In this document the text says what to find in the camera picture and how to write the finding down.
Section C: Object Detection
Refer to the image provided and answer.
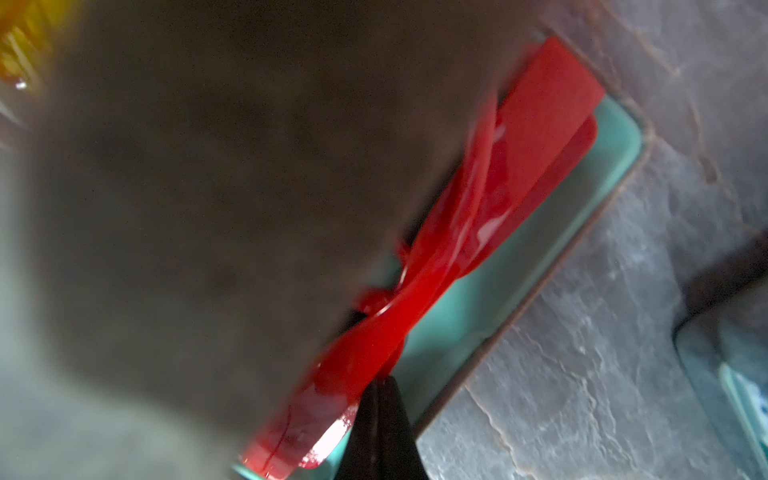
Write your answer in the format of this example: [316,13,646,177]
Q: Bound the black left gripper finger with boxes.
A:
[335,376,429,480]

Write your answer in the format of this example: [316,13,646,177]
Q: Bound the grey case white glasses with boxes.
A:
[674,280,767,479]

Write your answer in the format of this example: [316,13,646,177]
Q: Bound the pink case yellow glasses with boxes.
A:
[1,0,82,151]

